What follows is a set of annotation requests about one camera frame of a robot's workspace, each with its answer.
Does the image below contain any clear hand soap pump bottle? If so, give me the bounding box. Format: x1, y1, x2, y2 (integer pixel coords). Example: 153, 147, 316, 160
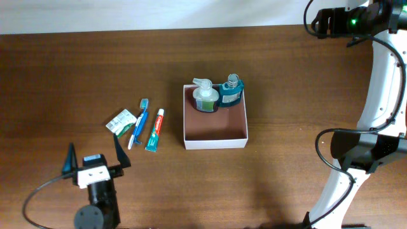
193, 78, 219, 113

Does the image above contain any right black cable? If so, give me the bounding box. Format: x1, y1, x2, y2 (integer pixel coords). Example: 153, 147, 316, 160
303, 0, 407, 229

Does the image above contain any teal mouthwash bottle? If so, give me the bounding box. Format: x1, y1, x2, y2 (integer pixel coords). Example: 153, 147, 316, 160
217, 74, 244, 108

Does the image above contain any left black cable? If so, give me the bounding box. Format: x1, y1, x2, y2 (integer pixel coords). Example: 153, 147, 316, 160
22, 173, 77, 229

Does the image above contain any black cable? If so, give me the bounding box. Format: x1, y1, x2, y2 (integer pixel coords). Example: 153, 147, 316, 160
303, 0, 407, 229
22, 173, 77, 229

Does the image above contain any Colgate toothpaste tube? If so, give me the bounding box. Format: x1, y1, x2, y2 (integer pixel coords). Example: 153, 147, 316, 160
145, 108, 165, 152

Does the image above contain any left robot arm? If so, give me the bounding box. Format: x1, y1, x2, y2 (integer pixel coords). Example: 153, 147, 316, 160
62, 135, 131, 229

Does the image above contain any green white floss packet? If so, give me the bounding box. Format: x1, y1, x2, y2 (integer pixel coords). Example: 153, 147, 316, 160
106, 109, 137, 138

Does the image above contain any white cardboard box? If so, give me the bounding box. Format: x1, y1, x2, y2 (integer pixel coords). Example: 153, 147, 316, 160
183, 85, 249, 150

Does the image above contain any blue white toothbrush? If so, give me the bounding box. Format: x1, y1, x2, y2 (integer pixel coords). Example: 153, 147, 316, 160
128, 98, 149, 149

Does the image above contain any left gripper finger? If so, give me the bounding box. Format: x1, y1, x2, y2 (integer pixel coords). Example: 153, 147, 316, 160
62, 142, 78, 174
113, 134, 131, 168

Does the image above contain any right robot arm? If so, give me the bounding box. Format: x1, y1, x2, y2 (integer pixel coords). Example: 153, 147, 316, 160
302, 1, 406, 228

